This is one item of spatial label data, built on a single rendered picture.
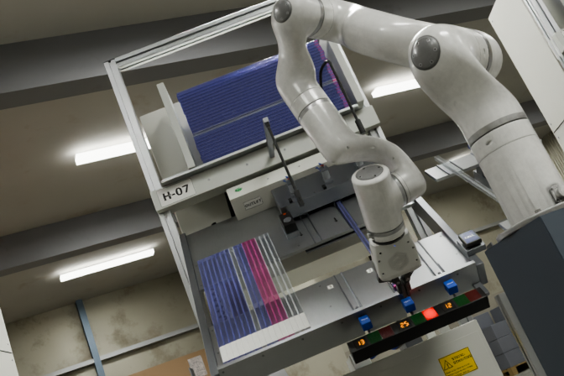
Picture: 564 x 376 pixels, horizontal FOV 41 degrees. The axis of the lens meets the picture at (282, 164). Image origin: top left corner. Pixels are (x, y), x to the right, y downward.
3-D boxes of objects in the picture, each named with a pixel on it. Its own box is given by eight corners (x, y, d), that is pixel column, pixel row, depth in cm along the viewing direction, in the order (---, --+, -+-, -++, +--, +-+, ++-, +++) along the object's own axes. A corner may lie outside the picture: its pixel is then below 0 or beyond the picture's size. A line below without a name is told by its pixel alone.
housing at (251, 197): (384, 180, 242) (373, 142, 236) (243, 236, 238) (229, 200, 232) (376, 169, 249) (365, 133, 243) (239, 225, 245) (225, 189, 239)
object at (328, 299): (477, 274, 181) (474, 264, 180) (223, 381, 176) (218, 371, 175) (443, 238, 198) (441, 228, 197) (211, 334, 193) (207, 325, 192)
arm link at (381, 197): (393, 205, 170) (358, 223, 168) (378, 155, 164) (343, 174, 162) (413, 218, 163) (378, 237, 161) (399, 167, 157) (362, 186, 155)
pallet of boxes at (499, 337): (538, 362, 1251) (509, 304, 1284) (564, 352, 1192) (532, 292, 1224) (490, 383, 1207) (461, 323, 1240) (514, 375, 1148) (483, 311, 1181)
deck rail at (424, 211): (488, 282, 182) (483, 262, 179) (481, 285, 181) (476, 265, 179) (385, 169, 245) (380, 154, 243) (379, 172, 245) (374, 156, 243)
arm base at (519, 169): (617, 188, 133) (566, 100, 139) (539, 215, 125) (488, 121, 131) (553, 227, 149) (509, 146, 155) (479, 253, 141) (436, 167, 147)
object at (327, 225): (419, 216, 216) (415, 201, 213) (205, 303, 210) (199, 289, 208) (379, 171, 245) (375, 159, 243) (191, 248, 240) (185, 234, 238)
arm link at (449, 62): (539, 118, 143) (482, 18, 151) (493, 117, 130) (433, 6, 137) (489, 149, 151) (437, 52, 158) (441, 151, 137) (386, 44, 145)
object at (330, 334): (481, 285, 181) (475, 262, 178) (227, 392, 176) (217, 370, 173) (478, 283, 182) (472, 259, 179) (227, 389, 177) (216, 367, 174)
